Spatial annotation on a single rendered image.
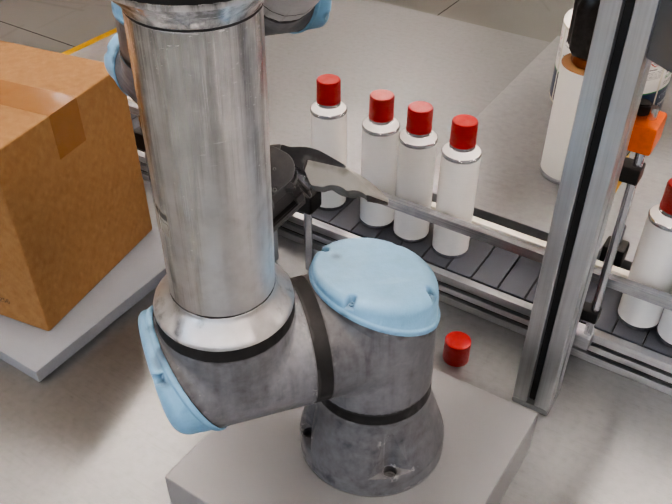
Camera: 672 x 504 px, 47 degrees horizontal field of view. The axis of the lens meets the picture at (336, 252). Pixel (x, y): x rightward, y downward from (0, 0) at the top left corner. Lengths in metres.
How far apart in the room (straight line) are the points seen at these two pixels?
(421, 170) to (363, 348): 0.42
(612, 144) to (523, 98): 0.78
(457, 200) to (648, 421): 0.36
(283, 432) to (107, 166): 0.44
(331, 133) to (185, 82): 0.62
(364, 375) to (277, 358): 0.09
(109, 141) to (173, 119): 0.58
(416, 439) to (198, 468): 0.23
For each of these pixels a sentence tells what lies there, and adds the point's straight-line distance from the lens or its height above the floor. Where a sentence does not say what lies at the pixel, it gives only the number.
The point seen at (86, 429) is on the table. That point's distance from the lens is 0.98.
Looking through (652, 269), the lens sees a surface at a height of 0.98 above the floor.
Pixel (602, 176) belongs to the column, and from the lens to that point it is 0.75.
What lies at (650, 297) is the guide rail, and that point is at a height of 0.96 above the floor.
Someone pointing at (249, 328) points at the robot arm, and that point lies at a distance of 0.60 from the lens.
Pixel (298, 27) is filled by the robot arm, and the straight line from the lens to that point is 0.85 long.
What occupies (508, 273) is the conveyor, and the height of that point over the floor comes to 0.87.
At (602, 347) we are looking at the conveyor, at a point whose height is 0.86.
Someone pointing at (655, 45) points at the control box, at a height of 1.30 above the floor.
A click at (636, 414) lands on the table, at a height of 0.83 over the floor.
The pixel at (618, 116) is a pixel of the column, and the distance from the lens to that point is 0.72.
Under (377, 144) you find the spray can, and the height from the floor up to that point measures 1.02.
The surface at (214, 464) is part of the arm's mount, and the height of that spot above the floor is 0.90.
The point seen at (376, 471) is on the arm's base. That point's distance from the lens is 0.78.
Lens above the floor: 1.57
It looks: 39 degrees down
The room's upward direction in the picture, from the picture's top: straight up
